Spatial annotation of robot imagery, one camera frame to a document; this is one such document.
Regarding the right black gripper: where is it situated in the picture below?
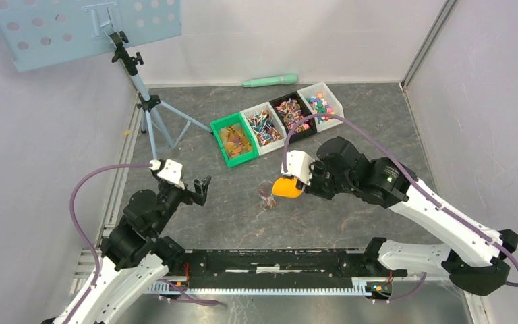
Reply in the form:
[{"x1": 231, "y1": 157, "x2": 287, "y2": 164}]
[{"x1": 295, "y1": 158, "x2": 355, "y2": 200}]

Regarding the yellow plastic scoop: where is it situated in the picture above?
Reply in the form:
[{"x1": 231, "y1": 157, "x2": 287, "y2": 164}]
[{"x1": 271, "y1": 177, "x2": 304, "y2": 198}]

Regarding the clear plastic jar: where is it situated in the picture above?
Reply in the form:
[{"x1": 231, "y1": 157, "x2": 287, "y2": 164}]
[{"x1": 258, "y1": 182, "x2": 277, "y2": 210}]

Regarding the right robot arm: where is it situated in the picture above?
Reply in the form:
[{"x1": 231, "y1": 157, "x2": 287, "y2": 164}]
[{"x1": 288, "y1": 137, "x2": 518, "y2": 296}]

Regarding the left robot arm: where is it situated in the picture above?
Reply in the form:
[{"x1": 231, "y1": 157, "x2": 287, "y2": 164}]
[{"x1": 46, "y1": 176, "x2": 212, "y2": 323}]

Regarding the green candy bin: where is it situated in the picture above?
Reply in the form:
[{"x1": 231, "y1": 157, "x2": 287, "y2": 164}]
[{"x1": 210, "y1": 113, "x2": 259, "y2": 168}]

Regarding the black lollipop bin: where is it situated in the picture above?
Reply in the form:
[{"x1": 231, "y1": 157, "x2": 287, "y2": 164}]
[{"x1": 269, "y1": 92, "x2": 318, "y2": 144}]

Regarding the white candy bin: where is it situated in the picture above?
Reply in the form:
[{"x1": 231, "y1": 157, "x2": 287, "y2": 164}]
[{"x1": 297, "y1": 82, "x2": 344, "y2": 132}]

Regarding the white lollipop bin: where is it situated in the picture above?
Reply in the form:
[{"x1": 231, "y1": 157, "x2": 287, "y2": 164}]
[{"x1": 240, "y1": 102, "x2": 287, "y2": 155}]

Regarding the light blue music stand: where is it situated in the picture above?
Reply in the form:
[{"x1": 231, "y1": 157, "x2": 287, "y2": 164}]
[{"x1": 0, "y1": 0, "x2": 212, "y2": 157}]

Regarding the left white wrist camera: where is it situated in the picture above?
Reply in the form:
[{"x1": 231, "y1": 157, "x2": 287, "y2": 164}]
[{"x1": 149, "y1": 159, "x2": 185, "y2": 189}]

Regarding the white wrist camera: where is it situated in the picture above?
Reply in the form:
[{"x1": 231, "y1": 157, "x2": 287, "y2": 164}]
[
  {"x1": 281, "y1": 150, "x2": 315, "y2": 186},
  {"x1": 149, "y1": 159, "x2": 185, "y2": 189}
]

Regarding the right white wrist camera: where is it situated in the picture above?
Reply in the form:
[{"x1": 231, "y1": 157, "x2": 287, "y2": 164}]
[{"x1": 281, "y1": 150, "x2": 315, "y2": 186}]

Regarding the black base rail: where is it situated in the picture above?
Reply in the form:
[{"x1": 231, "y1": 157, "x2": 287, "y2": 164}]
[{"x1": 168, "y1": 248, "x2": 408, "y2": 290}]

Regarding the mint green cylindrical handle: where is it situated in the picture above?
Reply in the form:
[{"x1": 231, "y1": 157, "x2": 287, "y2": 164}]
[{"x1": 241, "y1": 74, "x2": 298, "y2": 88}]

